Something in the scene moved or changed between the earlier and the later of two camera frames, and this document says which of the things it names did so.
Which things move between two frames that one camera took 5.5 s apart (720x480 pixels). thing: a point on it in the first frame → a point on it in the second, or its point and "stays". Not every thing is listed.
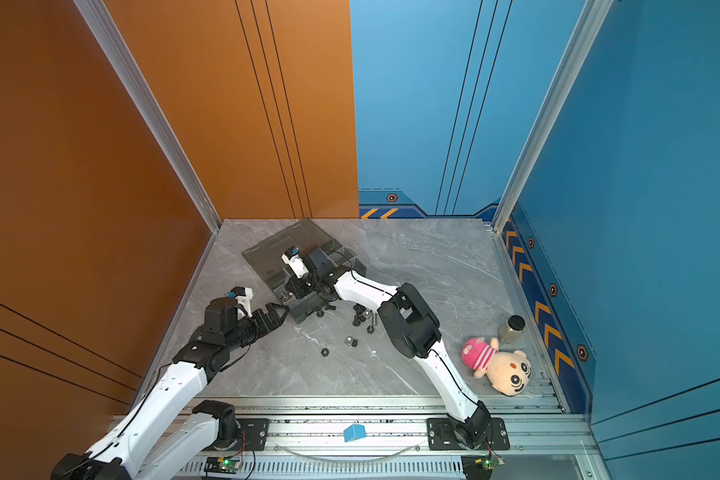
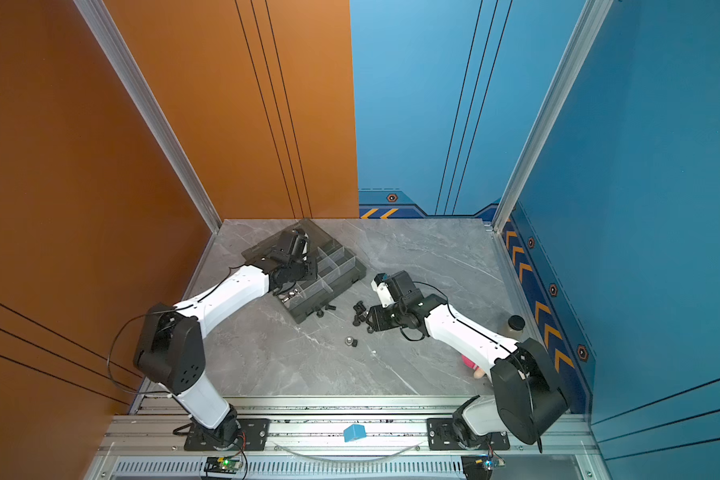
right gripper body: (309, 283) → (390, 317)
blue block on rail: (354, 432) stays
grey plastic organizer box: (266, 257) stays
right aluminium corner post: (592, 16) stays
